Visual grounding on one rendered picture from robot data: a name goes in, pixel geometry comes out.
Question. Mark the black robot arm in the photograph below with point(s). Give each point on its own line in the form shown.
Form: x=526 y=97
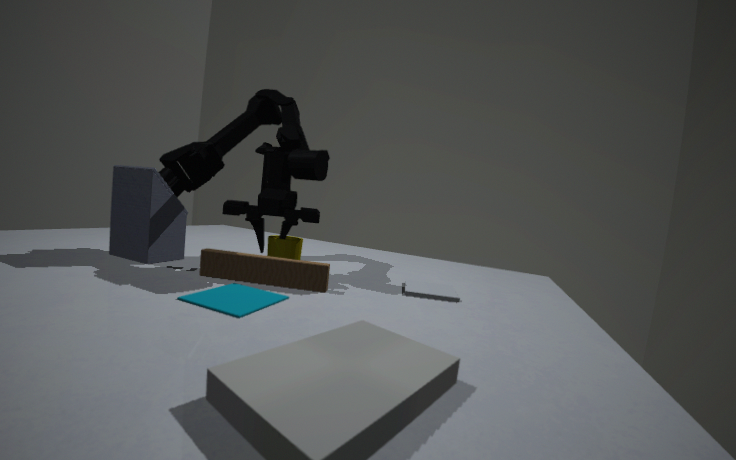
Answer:
x=203 y=160

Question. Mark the brown wooden bar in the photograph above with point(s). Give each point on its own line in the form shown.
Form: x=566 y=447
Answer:
x=272 y=271

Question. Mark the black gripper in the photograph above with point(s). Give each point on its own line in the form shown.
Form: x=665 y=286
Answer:
x=236 y=207

